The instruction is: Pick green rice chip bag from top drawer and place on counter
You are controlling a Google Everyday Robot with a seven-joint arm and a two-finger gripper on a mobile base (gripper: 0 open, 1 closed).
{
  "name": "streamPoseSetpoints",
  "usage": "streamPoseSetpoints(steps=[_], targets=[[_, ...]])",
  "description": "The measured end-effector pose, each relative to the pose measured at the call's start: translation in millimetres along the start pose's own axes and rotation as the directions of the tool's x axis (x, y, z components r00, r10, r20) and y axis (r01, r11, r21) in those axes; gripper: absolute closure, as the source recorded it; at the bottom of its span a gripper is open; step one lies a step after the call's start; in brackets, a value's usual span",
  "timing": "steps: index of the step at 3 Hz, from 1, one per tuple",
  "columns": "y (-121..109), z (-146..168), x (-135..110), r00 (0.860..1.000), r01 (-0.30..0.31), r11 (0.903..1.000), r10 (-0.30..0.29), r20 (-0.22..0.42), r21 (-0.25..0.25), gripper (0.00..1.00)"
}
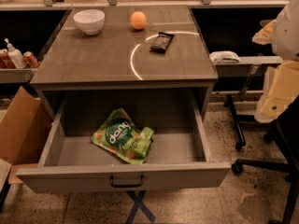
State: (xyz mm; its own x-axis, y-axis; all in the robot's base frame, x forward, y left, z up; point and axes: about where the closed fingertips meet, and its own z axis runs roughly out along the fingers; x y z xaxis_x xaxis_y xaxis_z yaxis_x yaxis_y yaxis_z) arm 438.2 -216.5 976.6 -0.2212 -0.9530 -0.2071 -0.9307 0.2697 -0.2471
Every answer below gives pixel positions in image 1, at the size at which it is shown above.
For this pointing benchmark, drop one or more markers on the grey side shelf left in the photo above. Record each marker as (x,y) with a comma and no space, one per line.
(16,75)

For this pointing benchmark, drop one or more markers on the grey cabinet with counter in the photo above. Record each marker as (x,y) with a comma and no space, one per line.
(120,56)

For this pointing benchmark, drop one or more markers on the red soda can left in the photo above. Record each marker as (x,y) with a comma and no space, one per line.
(5,58)

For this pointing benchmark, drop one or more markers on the black drawer handle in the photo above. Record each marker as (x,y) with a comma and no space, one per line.
(126,183)

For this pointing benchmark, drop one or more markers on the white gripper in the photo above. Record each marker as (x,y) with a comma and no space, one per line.
(287,32)

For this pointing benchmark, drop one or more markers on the brown cardboard box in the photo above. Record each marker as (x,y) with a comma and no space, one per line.
(24,130)

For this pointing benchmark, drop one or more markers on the green rice chip bag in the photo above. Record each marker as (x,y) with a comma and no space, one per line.
(119,135)

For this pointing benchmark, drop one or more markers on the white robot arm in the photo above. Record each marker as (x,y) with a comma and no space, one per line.
(285,44)

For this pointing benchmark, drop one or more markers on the orange fruit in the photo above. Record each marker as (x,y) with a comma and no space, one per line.
(138,20)

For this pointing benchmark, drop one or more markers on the white ceramic bowl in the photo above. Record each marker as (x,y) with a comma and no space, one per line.
(90,21)

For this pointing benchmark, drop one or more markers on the open grey top drawer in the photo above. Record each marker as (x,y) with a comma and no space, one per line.
(178,157)

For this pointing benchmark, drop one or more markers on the folded white cloth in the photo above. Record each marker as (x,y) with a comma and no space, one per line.
(224,57)

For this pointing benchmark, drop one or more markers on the dark snack bar wrapper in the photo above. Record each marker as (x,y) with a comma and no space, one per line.
(161,42)

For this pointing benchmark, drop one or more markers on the red soda can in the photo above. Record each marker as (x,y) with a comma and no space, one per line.
(5,58)
(31,59)

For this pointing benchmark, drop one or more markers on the white pump bottle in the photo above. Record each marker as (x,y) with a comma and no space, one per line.
(15,56)

